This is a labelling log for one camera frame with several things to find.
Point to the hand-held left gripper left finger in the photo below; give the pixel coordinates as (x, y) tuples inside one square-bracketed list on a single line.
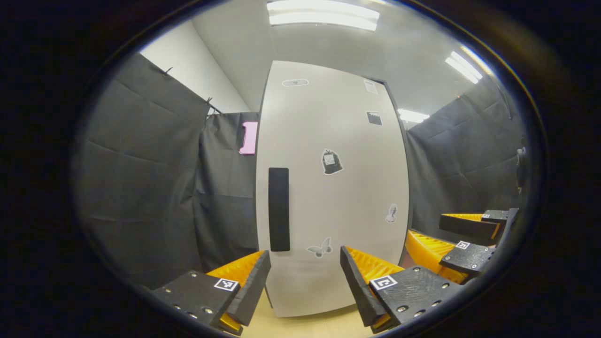
[(253, 291)]

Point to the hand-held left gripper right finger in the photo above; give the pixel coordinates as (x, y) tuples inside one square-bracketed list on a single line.
[(359, 291)]

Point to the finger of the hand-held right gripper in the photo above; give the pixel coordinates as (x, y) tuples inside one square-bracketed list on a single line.
[(469, 258), (469, 227)]

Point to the dark grey cabinet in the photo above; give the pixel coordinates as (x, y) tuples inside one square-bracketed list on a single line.
[(410, 188)]

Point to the grey cabinet door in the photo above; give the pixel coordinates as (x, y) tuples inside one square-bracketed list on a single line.
[(328, 211)]

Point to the ceiling light panel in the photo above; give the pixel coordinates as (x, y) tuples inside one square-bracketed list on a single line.
[(464, 66), (324, 14), (413, 116)]

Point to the black backdrop cloth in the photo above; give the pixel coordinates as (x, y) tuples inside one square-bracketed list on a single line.
[(141, 188)]

